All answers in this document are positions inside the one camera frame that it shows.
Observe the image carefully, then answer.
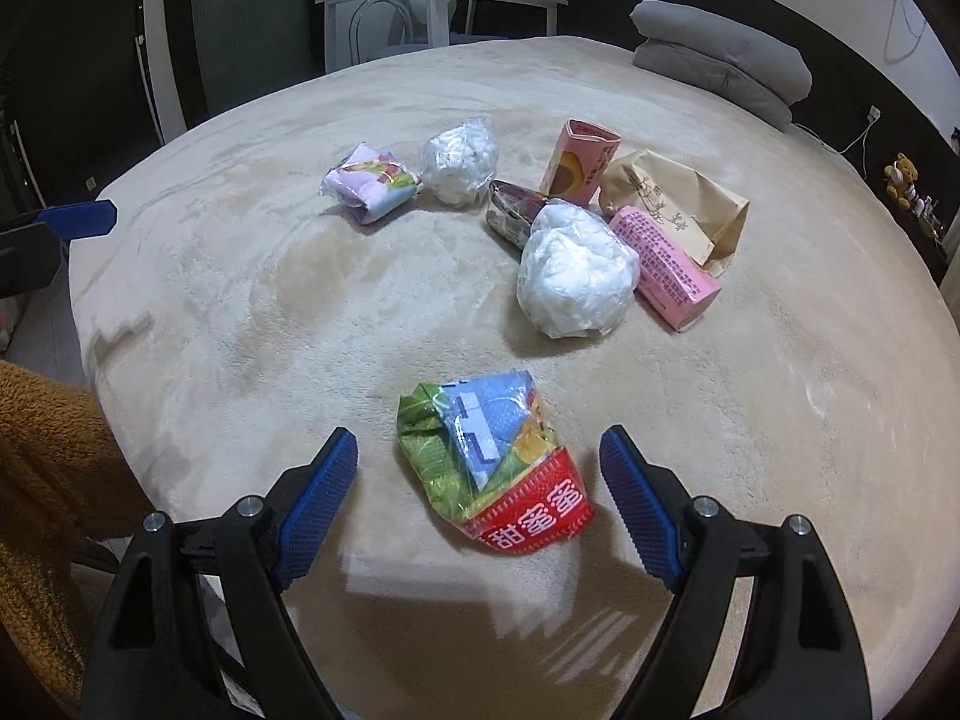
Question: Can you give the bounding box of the pink biscuit box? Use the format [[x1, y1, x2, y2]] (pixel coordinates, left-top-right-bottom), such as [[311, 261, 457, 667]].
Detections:
[[610, 206, 721, 332]]

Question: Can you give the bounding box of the green red snack bag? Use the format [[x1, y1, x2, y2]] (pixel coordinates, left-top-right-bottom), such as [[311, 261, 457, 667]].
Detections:
[[395, 371, 594, 556]]

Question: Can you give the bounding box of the brown fleece garment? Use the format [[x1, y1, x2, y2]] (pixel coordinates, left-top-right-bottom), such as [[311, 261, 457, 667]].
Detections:
[[2, 362, 153, 718]]

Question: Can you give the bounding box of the large crumpled white plastic ball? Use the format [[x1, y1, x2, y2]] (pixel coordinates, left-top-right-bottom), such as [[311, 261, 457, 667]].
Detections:
[[516, 200, 641, 340]]

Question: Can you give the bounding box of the dark glass door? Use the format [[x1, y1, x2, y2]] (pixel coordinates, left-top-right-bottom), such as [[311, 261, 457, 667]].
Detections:
[[161, 0, 325, 133]]

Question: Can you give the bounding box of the beige plush bed blanket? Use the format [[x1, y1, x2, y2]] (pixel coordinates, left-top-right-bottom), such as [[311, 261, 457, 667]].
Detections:
[[70, 37, 958, 718]]

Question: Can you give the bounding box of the pastel purple snack wrapper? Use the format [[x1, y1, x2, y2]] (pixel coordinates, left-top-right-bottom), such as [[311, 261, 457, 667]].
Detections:
[[320, 142, 420, 226]]

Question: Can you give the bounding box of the brown paper bag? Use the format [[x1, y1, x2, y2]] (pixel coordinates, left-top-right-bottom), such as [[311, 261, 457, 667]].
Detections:
[[599, 149, 750, 278]]

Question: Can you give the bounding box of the white metal chair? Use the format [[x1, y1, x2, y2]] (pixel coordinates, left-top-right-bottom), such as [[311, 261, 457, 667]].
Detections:
[[347, 0, 418, 65]]

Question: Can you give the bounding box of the dark maroon foil snack packet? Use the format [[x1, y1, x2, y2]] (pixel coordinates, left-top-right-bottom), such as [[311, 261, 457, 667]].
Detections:
[[485, 181, 548, 250]]

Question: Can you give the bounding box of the small crumpled white plastic ball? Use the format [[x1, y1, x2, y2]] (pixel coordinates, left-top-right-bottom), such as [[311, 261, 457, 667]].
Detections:
[[420, 117, 500, 210]]

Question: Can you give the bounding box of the upright pink biscuit carton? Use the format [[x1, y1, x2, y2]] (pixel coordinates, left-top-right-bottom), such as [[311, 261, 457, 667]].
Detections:
[[539, 119, 622, 208]]

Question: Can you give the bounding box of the brown teddy bear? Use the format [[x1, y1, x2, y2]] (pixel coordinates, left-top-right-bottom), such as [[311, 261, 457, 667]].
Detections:
[[884, 153, 918, 211]]

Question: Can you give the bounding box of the lower grey pillow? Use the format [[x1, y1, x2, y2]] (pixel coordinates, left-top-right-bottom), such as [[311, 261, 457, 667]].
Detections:
[[633, 41, 793, 132]]

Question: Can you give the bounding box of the grey pillow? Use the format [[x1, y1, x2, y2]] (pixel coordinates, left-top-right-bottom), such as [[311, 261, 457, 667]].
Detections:
[[633, 41, 793, 132], [630, 0, 814, 104]]

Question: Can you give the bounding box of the black headboard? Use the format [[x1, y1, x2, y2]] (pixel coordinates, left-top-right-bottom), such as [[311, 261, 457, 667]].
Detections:
[[558, 0, 958, 281]]

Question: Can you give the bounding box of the upper grey pillow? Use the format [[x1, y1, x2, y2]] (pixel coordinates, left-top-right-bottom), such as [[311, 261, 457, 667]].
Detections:
[[630, 0, 814, 104]]

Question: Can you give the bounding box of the white charger cable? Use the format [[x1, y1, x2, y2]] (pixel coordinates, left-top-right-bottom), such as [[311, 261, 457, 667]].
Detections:
[[794, 0, 932, 160]]

